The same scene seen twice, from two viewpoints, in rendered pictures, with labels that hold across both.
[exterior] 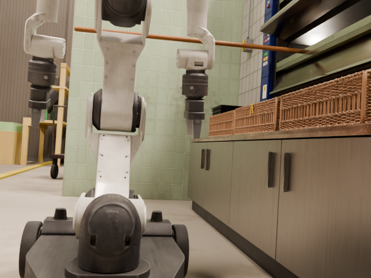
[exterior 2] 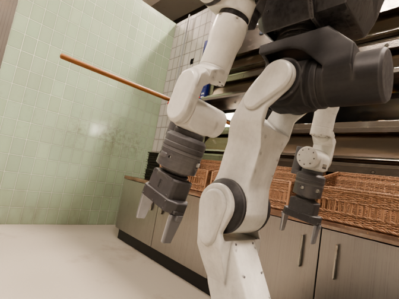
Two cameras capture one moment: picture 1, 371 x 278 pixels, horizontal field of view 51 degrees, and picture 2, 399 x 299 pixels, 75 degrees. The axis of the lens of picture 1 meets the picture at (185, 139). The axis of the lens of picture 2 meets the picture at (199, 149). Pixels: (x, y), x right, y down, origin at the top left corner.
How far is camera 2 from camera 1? 111 cm
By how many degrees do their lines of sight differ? 33
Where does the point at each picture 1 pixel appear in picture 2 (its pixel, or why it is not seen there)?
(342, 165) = not seen: outside the picture
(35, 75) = (187, 161)
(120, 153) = (256, 269)
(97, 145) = (228, 258)
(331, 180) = not seen: outside the picture
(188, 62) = (320, 164)
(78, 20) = (16, 35)
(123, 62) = (272, 155)
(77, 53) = (8, 69)
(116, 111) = (256, 215)
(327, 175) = not seen: outside the picture
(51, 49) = (214, 126)
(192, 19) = (329, 121)
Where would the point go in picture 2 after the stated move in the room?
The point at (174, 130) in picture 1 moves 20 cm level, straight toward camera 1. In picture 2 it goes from (100, 161) to (104, 162)
